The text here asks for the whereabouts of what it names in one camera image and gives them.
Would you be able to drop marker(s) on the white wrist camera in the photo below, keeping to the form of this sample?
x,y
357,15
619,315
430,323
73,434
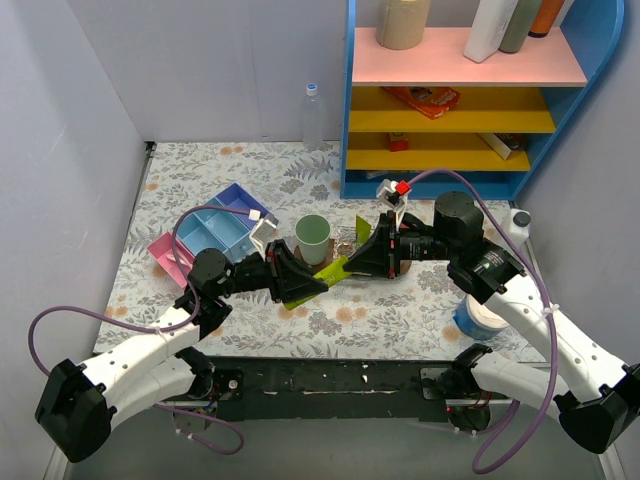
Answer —
x,y
394,194
265,225

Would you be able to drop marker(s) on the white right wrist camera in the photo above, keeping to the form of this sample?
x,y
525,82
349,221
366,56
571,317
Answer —
x,y
394,194

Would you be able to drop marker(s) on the white bottle grey cap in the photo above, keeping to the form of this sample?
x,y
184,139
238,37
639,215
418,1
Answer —
x,y
517,226

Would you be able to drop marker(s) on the clear plastic water bottle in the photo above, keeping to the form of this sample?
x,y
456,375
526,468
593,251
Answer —
x,y
312,118

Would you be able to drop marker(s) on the purple drawer box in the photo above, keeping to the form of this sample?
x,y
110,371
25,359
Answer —
x,y
236,197

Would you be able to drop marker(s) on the red orange snack box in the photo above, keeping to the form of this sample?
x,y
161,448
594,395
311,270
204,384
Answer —
x,y
432,102

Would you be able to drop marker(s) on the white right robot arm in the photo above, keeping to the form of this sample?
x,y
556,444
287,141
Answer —
x,y
592,393

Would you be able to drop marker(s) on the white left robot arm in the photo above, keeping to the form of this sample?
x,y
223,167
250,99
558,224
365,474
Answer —
x,y
83,403

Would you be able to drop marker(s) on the toilet paper roll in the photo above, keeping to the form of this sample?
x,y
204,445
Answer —
x,y
477,321

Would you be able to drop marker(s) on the white tall bottle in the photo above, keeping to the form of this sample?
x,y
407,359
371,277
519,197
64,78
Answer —
x,y
489,26

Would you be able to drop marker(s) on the pink white toothbrush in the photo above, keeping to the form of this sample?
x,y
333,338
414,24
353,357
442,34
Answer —
x,y
179,260

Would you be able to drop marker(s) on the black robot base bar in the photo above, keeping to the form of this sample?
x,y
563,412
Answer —
x,y
246,388

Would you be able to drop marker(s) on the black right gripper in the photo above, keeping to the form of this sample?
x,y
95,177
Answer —
x,y
392,246

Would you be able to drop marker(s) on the green plastic cup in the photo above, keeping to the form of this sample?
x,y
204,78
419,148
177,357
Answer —
x,y
313,235

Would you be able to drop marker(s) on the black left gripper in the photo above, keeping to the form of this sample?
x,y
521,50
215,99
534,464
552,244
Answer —
x,y
273,272

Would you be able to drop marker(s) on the red small box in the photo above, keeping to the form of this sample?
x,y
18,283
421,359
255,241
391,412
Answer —
x,y
398,142

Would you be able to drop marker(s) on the pink drawer box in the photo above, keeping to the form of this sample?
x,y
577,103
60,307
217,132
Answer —
x,y
161,251

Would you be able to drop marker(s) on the grey green bottle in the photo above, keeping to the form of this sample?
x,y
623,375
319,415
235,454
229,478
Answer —
x,y
519,26

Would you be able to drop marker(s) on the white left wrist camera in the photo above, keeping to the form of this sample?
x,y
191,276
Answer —
x,y
265,225

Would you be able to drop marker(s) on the clear textured toothbrush holder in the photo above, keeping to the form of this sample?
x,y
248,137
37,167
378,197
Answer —
x,y
345,237

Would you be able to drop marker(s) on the oval wooden tray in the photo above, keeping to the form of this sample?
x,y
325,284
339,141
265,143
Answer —
x,y
405,265

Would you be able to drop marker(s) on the orange bottle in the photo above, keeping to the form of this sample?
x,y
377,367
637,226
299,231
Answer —
x,y
545,18

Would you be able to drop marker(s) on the white brown flat box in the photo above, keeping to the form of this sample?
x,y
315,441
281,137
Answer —
x,y
505,145

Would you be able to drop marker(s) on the blue wooden shelf unit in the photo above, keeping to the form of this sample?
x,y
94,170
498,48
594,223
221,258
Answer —
x,y
535,92

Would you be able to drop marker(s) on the light blue drawer box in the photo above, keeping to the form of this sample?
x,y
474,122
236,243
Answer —
x,y
231,229

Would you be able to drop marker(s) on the beige paper towel roll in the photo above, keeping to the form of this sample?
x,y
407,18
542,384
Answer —
x,y
401,23

